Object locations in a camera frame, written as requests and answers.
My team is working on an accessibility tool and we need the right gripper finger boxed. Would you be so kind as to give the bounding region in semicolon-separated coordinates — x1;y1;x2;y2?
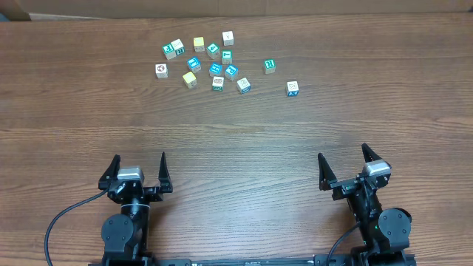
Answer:
318;153;337;191
361;143;381;163

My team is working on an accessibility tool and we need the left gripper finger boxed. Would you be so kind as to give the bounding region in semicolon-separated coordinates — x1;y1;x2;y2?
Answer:
158;152;173;194
98;154;120;190

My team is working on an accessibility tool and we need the green letter R block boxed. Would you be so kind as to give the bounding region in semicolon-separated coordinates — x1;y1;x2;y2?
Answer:
264;58;276;75

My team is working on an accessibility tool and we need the pretzel picture block blue side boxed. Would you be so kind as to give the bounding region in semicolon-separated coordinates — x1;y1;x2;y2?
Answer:
237;78;251;95

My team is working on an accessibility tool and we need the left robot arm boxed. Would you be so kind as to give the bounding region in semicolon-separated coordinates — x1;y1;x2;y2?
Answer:
98;154;173;265

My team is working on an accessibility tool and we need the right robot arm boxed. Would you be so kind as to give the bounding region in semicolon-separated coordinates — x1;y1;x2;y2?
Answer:
318;143;416;265

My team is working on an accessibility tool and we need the white picture block blue side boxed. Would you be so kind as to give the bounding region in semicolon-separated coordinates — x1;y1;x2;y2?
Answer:
286;81;299;97

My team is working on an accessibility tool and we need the yellow block number 1 side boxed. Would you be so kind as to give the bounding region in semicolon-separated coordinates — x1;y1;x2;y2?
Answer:
183;72;197;89

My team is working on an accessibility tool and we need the soccer ball picture block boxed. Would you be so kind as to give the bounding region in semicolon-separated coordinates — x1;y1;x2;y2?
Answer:
155;64;169;78

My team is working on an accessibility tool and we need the pineapple picture block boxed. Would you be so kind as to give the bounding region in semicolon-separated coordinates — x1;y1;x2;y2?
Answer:
212;76;225;92

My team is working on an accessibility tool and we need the blue letter T block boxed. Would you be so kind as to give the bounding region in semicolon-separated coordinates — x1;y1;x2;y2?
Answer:
187;56;202;73

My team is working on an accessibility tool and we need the blue letter H block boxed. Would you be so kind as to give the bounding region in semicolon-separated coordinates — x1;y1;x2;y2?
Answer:
209;62;222;77

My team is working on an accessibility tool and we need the blue letter P block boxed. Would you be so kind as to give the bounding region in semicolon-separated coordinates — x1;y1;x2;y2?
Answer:
225;64;239;81

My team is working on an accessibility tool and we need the green letter block far left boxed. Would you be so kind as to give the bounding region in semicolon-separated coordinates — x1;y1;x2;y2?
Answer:
162;44;177;60

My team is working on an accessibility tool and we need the white block green number side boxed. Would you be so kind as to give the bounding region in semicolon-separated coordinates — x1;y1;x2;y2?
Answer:
171;38;186;55

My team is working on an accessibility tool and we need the green number 4 block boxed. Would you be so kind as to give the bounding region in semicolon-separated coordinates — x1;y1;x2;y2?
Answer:
205;42;221;60

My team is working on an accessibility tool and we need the green number 7 block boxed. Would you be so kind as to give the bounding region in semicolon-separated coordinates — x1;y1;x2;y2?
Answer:
221;50;233;65

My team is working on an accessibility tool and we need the yellow block top row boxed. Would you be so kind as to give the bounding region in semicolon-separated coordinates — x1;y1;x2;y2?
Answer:
193;37;205;52

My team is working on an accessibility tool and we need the white block M side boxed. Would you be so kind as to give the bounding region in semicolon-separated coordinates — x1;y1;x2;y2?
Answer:
222;31;234;47

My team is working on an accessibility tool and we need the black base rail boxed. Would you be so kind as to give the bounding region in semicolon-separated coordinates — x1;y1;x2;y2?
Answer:
88;253;418;266

